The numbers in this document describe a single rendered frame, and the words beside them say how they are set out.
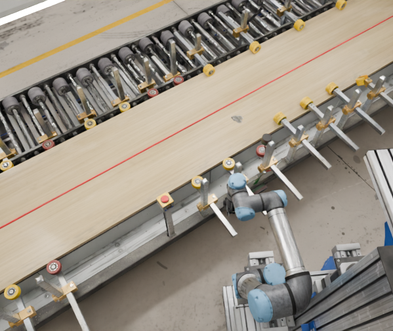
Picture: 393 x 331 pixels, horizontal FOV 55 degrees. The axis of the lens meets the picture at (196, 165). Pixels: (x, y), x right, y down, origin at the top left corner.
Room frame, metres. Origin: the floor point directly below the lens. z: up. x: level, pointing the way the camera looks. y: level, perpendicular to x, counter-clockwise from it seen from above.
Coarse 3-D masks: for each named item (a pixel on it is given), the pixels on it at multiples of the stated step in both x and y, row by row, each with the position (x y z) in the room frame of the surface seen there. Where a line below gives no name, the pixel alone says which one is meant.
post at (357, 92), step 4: (356, 92) 1.68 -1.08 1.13; (360, 92) 1.67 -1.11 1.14; (352, 96) 1.69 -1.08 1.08; (356, 96) 1.67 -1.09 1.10; (352, 100) 1.67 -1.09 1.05; (356, 100) 1.67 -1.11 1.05; (348, 104) 1.68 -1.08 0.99; (352, 104) 1.66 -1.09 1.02; (344, 116) 1.67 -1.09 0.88; (348, 116) 1.68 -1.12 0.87; (340, 120) 1.69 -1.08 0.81; (344, 120) 1.66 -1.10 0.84; (340, 124) 1.67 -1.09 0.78; (340, 128) 1.66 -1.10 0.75
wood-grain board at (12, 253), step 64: (384, 0) 2.95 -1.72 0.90; (256, 64) 2.18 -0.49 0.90; (320, 64) 2.17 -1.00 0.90; (384, 64) 2.16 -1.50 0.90; (128, 128) 1.59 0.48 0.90; (192, 128) 1.58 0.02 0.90; (256, 128) 1.56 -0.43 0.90; (0, 192) 1.10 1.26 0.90; (128, 192) 1.08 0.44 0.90; (0, 256) 0.68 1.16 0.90
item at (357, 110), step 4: (336, 92) 1.83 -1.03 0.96; (340, 92) 1.83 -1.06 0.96; (340, 96) 1.80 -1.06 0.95; (344, 96) 1.79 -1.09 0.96; (344, 100) 1.76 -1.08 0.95; (348, 100) 1.75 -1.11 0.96; (356, 108) 1.67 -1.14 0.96; (356, 112) 1.66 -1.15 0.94; (360, 112) 1.64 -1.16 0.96; (364, 112) 1.64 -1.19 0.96; (360, 116) 1.62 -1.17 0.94; (364, 116) 1.60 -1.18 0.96; (368, 116) 1.60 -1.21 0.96; (364, 120) 1.59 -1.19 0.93; (368, 120) 1.57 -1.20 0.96; (372, 120) 1.57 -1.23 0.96; (372, 124) 1.54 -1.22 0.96; (376, 124) 1.53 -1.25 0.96; (376, 128) 1.51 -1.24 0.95; (380, 128) 1.50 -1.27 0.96; (380, 132) 1.48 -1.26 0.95
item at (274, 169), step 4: (272, 168) 1.26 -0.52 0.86; (276, 168) 1.26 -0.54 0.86; (276, 172) 1.23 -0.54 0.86; (280, 172) 1.23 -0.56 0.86; (280, 176) 1.20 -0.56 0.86; (284, 176) 1.20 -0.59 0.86; (280, 180) 1.18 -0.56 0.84; (284, 180) 1.17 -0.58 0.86; (284, 184) 1.15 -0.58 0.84; (288, 184) 1.14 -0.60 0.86; (288, 188) 1.11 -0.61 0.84; (292, 188) 1.10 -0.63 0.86; (292, 192) 1.08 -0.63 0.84; (296, 192) 1.07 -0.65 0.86; (296, 196) 1.05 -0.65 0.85; (300, 196) 1.04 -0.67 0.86
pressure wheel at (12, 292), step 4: (12, 284) 0.51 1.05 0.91; (8, 288) 0.49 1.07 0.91; (12, 288) 0.49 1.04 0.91; (16, 288) 0.49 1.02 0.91; (4, 292) 0.47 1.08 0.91; (8, 292) 0.47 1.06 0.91; (12, 292) 0.47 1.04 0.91; (16, 292) 0.47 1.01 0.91; (20, 292) 0.47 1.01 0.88; (8, 296) 0.45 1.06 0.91; (12, 296) 0.45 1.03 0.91; (16, 296) 0.45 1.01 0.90
